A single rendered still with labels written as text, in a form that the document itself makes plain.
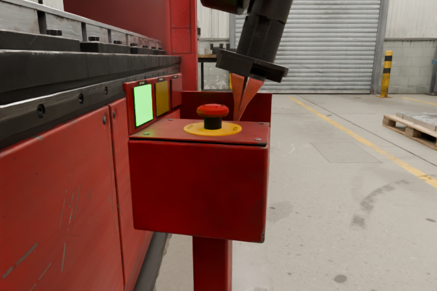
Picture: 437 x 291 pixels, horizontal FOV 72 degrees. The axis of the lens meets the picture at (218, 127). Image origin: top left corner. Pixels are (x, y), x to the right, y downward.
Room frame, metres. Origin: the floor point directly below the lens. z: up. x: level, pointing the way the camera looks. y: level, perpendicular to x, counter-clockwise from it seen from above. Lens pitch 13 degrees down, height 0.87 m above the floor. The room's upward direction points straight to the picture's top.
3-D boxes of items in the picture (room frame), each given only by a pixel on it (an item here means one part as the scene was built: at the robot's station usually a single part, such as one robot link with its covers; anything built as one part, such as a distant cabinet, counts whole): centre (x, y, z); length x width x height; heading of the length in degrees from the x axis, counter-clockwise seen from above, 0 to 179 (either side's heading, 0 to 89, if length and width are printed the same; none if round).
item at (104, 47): (0.92, 0.33, 0.89); 0.30 x 0.05 x 0.03; 1
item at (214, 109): (0.36, 0.01, 0.79); 0.04 x 0.04 x 0.04
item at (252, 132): (0.41, 0.01, 0.75); 0.20 x 0.16 x 0.18; 169
